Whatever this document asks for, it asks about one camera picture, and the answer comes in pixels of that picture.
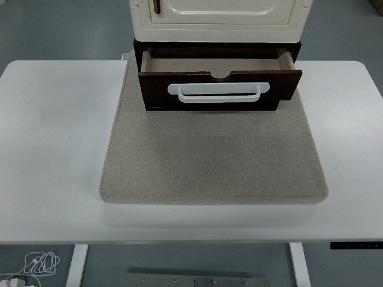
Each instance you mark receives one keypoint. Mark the dark wooden drawer housing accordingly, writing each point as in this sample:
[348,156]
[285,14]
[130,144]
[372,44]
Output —
[239,45]

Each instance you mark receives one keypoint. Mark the beige fabric mat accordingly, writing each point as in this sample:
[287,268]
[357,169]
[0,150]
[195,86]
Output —
[215,155]

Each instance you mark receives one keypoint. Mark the white table leg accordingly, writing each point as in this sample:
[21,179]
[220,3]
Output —
[300,266]
[76,266]

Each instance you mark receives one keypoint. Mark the black table control panel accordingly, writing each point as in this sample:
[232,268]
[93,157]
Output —
[356,246]

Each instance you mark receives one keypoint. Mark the white power adapter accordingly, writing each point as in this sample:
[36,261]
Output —
[13,282]

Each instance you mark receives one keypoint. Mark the cardboard box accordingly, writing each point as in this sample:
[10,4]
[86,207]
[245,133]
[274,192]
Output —
[379,6]

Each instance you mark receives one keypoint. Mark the small white bracket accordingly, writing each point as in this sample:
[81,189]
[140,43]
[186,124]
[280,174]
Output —
[125,56]

